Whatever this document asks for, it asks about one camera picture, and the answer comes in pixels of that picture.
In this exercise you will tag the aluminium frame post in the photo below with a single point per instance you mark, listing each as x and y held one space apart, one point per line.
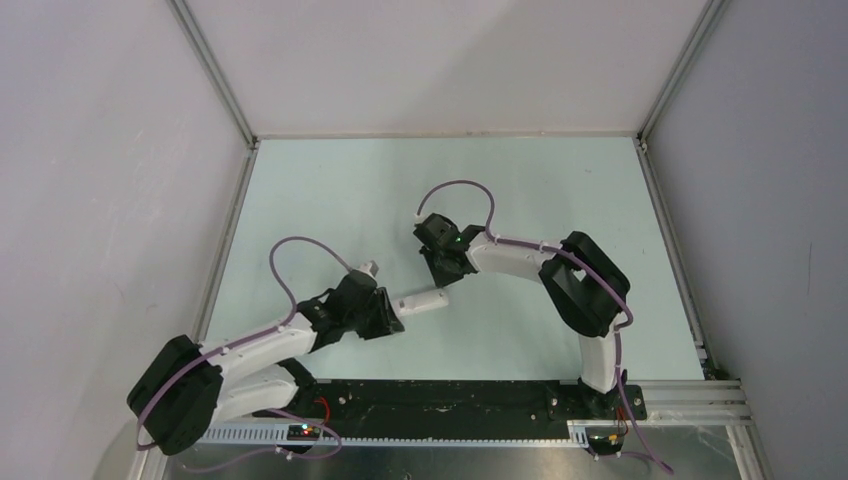
703 29
197 40

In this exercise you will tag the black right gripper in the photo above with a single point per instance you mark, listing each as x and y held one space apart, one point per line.
441 279

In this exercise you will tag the white remote control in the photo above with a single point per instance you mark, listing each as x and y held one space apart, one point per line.
420 303

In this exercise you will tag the left controller board with LEDs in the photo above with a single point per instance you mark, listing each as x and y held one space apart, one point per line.
302 432

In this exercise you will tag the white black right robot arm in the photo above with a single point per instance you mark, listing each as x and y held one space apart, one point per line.
586 288

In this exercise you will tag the right controller board with wires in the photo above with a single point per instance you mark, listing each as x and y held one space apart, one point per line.
604 445

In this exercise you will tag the white slotted cable duct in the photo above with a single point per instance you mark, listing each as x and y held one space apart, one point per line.
273 434

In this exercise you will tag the aluminium frame post left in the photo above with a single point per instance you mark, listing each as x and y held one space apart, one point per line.
197 40

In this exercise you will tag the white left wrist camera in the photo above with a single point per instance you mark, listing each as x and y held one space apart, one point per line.
370 268

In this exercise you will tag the aluminium frame post right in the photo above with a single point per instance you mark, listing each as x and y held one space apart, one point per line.
703 29

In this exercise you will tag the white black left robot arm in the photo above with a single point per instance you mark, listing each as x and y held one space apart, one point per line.
189 386

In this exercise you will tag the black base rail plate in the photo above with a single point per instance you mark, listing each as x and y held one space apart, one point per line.
479 409

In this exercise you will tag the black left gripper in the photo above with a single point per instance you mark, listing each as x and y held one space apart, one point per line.
386 322

